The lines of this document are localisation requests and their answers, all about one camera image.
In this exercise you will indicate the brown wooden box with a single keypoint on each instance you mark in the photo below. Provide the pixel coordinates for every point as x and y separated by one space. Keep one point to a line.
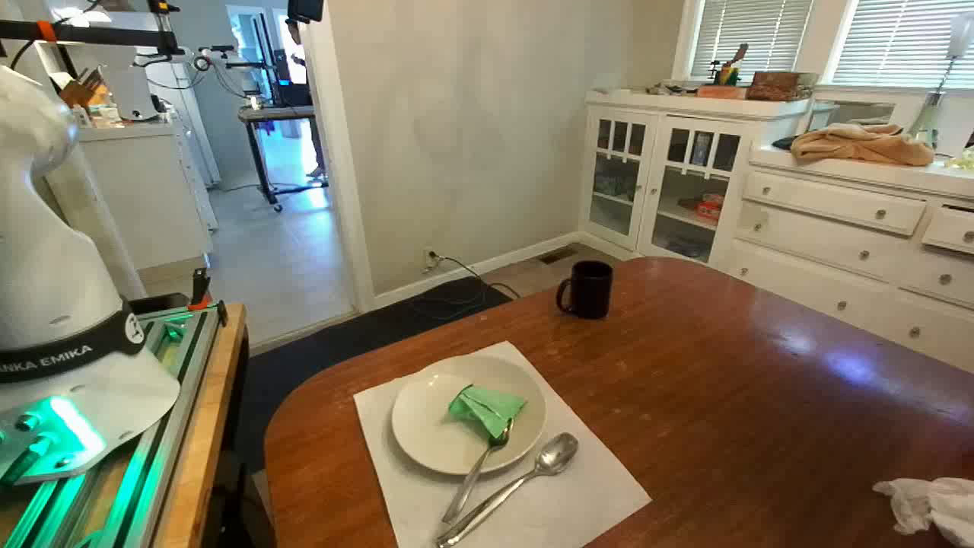
779 86

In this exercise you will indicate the wooden robot stand frame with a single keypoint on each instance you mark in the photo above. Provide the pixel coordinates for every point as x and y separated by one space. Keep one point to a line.
203 427

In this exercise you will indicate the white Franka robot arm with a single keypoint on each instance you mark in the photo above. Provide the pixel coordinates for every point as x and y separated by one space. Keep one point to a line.
40 252

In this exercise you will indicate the white glass-door cabinet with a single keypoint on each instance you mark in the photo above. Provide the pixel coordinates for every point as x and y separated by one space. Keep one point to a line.
655 170

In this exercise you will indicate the wide white window blind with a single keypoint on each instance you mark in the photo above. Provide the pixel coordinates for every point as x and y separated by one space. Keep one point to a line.
902 39

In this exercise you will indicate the black red clamp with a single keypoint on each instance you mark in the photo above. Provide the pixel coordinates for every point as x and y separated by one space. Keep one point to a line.
200 290

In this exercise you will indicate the black rod with orange clamp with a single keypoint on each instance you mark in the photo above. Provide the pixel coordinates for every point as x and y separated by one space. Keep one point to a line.
92 34

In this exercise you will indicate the black metal table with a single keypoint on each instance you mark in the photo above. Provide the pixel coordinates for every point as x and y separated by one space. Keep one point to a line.
283 113

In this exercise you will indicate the white round plate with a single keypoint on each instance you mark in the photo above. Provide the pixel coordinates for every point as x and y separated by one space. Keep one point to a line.
427 415

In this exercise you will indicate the black mug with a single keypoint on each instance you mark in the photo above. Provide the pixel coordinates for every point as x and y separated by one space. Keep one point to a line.
591 290

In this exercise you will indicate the narrow white window blind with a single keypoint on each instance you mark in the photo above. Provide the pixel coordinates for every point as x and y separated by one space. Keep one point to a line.
750 34

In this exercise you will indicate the silver fork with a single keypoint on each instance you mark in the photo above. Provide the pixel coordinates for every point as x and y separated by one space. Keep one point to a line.
466 485

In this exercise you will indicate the silver spoon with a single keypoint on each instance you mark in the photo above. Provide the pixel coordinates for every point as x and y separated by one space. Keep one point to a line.
553 451

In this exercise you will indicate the orange basket with utensils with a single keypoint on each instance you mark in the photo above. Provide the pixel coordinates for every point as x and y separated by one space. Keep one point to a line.
723 79

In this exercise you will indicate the brown cloth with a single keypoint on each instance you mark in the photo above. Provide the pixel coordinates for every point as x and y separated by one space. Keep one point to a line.
861 143

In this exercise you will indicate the white crumpled cloth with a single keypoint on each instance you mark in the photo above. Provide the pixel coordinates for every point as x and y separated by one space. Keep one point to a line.
943 502

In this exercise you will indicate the green folded napkin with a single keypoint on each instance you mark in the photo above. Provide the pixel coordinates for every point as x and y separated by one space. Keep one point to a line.
488 409

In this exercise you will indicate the white dresser with drawers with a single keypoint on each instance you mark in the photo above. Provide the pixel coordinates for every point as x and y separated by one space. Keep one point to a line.
841 262

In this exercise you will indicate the dark rug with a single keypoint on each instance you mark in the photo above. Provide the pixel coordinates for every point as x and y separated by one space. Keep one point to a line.
336 345

